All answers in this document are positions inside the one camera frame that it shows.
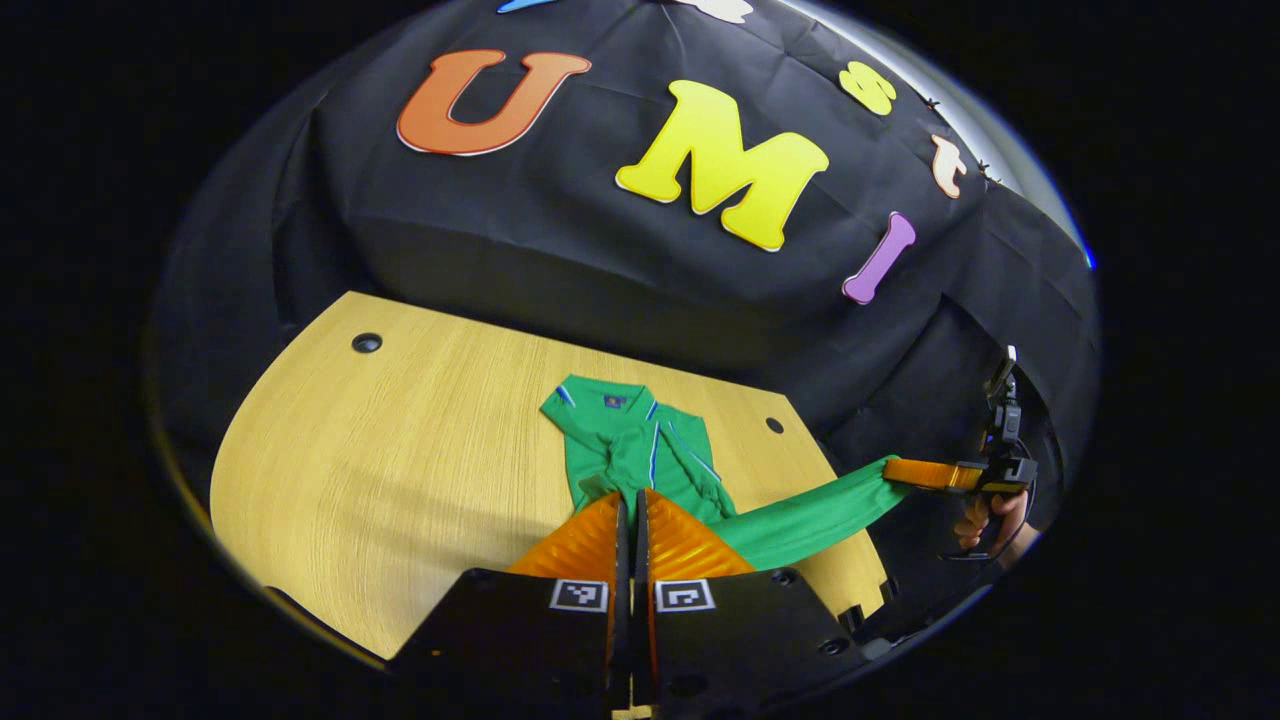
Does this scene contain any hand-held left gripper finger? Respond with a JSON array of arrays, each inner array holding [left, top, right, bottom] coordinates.
[[632, 488, 871, 720], [390, 490, 632, 720]]

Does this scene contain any green T-shirt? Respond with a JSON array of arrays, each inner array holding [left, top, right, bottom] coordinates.
[[540, 374, 911, 571]]

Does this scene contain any black backdrop cloth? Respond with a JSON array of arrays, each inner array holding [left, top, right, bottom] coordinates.
[[150, 0, 1101, 641]]

